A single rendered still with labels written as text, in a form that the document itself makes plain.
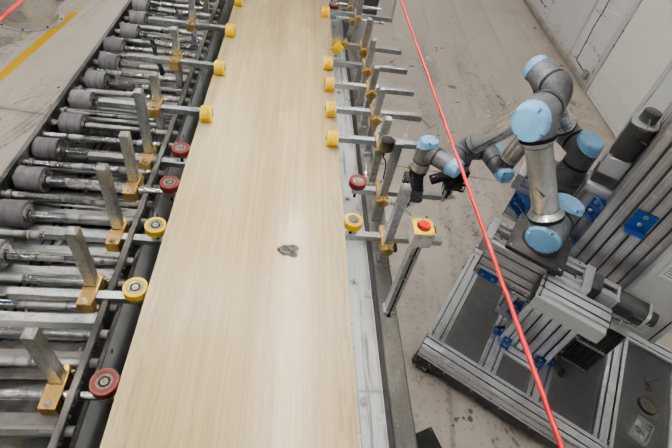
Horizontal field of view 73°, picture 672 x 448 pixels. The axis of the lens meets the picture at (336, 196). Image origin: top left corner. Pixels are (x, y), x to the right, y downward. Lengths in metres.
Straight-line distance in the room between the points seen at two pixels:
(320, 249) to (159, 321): 0.62
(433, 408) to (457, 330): 0.41
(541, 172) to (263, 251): 1.01
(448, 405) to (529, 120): 1.61
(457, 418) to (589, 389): 0.68
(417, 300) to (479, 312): 0.39
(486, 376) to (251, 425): 1.37
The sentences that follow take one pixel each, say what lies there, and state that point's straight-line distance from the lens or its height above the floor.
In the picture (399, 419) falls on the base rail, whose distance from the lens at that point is 1.73.
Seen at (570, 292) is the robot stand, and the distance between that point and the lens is 1.98.
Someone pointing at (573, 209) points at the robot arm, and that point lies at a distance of 1.78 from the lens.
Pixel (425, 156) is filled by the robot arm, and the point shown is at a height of 1.23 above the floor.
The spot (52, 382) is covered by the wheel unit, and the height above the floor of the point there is 0.84.
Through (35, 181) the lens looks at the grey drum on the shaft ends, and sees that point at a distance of 2.26.
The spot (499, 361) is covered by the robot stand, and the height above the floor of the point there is 0.23.
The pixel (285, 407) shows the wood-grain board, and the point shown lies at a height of 0.90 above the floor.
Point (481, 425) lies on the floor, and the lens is 2.64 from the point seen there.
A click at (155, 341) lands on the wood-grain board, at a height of 0.90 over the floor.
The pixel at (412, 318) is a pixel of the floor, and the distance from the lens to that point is 2.78.
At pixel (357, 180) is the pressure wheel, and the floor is 0.91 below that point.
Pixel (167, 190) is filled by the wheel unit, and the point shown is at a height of 0.89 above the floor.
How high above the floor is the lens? 2.27
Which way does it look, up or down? 44 degrees down
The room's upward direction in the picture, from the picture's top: 12 degrees clockwise
